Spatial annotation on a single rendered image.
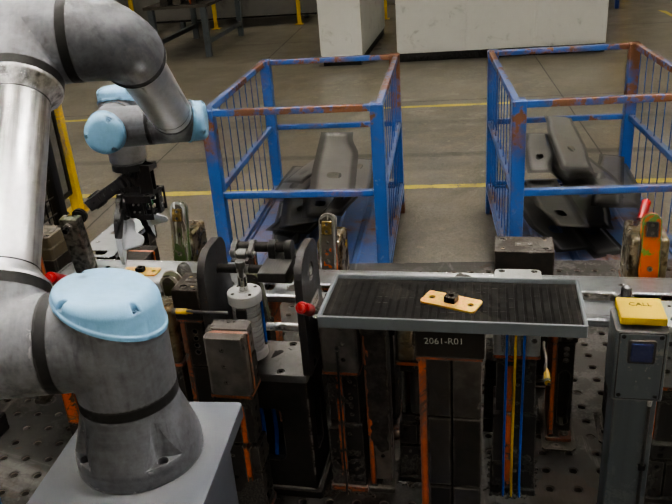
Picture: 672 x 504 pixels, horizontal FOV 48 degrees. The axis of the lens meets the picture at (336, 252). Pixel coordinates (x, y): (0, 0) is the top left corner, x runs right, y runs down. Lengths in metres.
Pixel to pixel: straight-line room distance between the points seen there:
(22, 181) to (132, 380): 0.28
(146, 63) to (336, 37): 8.20
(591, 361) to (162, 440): 1.18
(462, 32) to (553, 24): 1.03
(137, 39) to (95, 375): 0.46
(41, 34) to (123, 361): 0.45
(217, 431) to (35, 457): 0.80
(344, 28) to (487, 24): 1.66
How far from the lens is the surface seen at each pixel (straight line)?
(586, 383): 1.77
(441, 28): 9.22
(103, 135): 1.43
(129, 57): 1.08
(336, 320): 1.06
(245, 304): 1.28
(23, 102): 1.03
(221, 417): 1.01
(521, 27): 9.29
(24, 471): 1.70
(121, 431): 0.89
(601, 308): 1.44
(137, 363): 0.85
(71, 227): 1.44
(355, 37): 9.23
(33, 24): 1.07
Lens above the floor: 1.68
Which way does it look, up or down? 24 degrees down
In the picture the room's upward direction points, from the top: 4 degrees counter-clockwise
